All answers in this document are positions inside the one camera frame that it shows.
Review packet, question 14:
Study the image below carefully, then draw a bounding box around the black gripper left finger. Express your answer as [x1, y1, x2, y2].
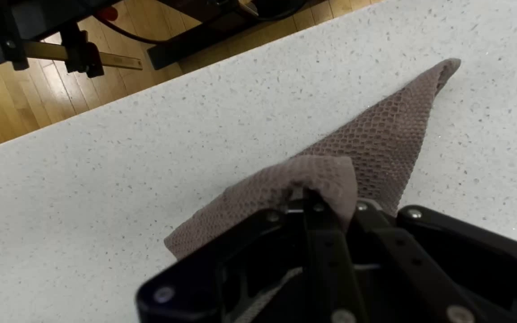
[135, 190, 368, 323]

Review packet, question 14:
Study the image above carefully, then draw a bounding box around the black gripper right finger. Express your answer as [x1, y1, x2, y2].
[351, 199, 517, 323]

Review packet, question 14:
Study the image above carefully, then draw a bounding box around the brown waffle towel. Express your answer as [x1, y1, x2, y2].
[164, 57, 464, 262]

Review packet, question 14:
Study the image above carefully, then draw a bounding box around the black stand beam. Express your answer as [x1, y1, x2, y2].
[148, 0, 333, 70]

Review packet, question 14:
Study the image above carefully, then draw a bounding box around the black clamp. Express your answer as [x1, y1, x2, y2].
[60, 23, 106, 79]

